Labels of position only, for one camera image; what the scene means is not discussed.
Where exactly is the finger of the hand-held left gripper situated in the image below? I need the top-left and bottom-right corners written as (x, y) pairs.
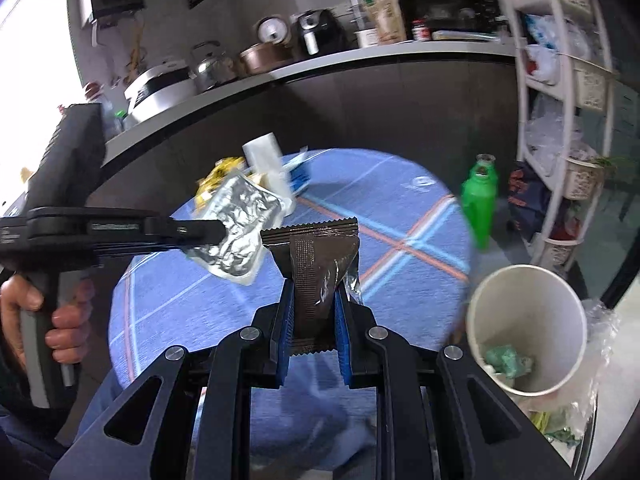
top-left (145, 217), bottom-right (227, 257)

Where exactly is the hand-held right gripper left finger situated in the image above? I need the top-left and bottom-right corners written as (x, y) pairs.
top-left (50, 280), bottom-right (297, 480)

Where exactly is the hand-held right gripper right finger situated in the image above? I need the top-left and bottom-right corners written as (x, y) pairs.
top-left (335, 287), bottom-right (576, 480)

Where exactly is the silver foil bag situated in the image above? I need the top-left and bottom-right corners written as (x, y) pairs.
top-left (186, 172), bottom-right (287, 287)

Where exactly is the brown snack wrapper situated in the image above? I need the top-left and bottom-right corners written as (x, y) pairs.
top-left (260, 217), bottom-right (362, 359)

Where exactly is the blue white tissue package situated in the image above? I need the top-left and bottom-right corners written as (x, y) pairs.
top-left (284, 152), bottom-right (314, 197)

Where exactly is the teal plastic wrapper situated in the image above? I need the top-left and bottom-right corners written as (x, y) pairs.
top-left (481, 343), bottom-right (537, 377)

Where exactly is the white trash bin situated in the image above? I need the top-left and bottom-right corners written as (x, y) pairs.
top-left (465, 264), bottom-right (589, 399)

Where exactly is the person's left hand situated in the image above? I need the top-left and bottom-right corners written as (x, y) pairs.
top-left (0, 275), bottom-right (97, 366)

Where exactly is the yellow snack wrapper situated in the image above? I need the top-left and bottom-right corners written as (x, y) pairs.
top-left (194, 157), bottom-right (247, 209)

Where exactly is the person's leg in jeans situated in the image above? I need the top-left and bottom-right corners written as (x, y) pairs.
top-left (249, 360), bottom-right (377, 472)

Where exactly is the white tissue pack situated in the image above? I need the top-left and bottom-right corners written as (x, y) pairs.
top-left (242, 132), bottom-right (297, 212)

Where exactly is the blue plaid tablecloth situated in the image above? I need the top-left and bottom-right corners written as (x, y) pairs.
top-left (108, 147), bottom-right (474, 468)

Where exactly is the glass jar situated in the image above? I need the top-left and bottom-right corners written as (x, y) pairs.
top-left (82, 81), bottom-right (109, 107)

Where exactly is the white black cooking appliance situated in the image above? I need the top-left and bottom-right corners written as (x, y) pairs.
top-left (123, 58), bottom-right (199, 124)

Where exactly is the steel kettle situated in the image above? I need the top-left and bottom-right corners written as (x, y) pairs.
top-left (188, 40), bottom-right (238, 93)

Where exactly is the copper pot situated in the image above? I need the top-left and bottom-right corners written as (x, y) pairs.
top-left (238, 42), bottom-right (297, 77)

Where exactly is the green plastic bottle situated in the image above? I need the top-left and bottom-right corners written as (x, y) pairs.
top-left (459, 153), bottom-right (499, 252)

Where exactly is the dark blue bag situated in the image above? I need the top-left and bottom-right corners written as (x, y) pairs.
top-left (507, 160), bottom-right (552, 247)

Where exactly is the black air fryer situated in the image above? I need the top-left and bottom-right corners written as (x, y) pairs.
top-left (297, 8), bottom-right (347, 57)

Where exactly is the clear plastic bag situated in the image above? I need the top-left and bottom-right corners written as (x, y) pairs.
top-left (529, 299), bottom-right (622, 448)

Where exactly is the white food steamer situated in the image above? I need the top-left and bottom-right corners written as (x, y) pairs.
top-left (349, 0), bottom-right (382, 49)

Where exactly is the brown paper bag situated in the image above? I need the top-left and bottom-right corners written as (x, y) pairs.
top-left (366, 0), bottom-right (407, 45)

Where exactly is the white storage rack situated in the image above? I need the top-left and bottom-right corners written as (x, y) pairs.
top-left (500, 0), bottom-right (622, 275)

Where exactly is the black toaster oven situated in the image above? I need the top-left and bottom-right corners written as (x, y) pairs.
top-left (399, 0), bottom-right (502, 42)

